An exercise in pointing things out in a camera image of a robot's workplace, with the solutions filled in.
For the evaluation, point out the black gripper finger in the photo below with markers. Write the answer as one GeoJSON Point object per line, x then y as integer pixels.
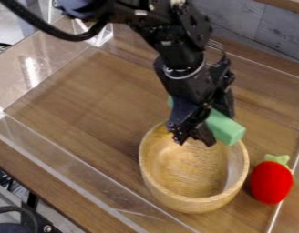
{"type": "Point", "coordinates": [205, 135]}
{"type": "Point", "coordinates": [224, 102]}

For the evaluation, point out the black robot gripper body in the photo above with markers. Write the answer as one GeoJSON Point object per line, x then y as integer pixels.
{"type": "Point", "coordinates": [194, 86]}

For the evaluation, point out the green rectangular stick block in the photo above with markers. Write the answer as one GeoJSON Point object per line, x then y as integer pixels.
{"type": "Point", "coordinates": [228, 130]}

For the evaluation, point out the brown wooden bowl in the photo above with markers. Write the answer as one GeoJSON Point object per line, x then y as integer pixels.
{"type": "Point", "coordinates": [192, 178]}

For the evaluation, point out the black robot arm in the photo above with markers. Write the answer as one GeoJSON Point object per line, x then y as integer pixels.
{"type": "Point", "coordinates": [178, 32]}

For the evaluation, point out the red toy strawberry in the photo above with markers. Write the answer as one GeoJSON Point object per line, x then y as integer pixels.
{"type": "Point", "coordinates": [272, 179]}

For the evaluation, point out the black table clamp base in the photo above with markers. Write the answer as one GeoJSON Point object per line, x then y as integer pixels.
{"type": "Point", "coordinates": [20, 219]}

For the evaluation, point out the clear acrylic tray enclosure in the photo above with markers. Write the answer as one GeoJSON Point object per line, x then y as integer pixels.
{"type": "Point", "coordinates": [81, 103]}

